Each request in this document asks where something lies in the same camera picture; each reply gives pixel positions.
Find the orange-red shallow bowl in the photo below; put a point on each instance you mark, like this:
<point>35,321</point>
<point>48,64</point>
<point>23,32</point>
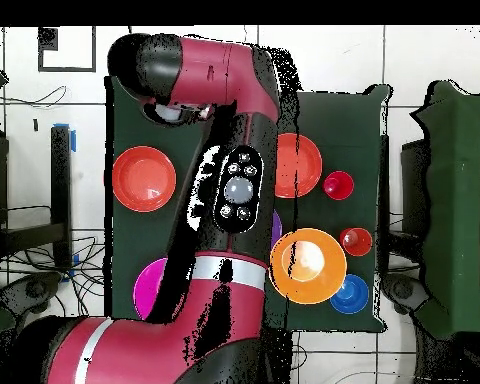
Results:
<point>304,165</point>
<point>144,178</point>

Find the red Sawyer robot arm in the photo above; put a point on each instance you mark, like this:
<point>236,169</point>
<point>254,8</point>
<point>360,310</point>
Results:
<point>224,312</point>

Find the purple bowl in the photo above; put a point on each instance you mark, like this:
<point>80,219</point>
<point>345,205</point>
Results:
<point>276,228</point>

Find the red cup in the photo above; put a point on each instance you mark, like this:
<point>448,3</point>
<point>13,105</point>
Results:
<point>338,185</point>

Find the large orange bowl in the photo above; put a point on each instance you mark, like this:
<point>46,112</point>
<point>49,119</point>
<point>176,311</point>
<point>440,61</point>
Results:
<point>316,288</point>

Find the large pink bowl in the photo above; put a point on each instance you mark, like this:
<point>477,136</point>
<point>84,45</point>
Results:
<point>148,288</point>

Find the orange cup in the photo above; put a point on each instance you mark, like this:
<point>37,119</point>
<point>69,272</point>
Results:
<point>358,244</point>

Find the dark green table cloth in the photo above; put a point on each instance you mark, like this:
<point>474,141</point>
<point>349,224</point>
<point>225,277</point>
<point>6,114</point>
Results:
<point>344,120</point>

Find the small dark blue bowl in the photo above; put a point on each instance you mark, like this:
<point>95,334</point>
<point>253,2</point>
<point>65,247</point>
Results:
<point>354,298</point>

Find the black office chair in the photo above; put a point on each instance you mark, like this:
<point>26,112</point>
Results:
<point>36,288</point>
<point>404,288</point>

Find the blue tape strip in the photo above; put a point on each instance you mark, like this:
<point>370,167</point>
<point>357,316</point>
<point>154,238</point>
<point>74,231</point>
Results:
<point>73,140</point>

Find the black square tape outline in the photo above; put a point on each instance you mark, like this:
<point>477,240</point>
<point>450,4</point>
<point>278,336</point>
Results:
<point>40,56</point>

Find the black metal frame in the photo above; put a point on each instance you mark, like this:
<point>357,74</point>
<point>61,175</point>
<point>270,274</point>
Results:
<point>60,180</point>
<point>414,180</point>

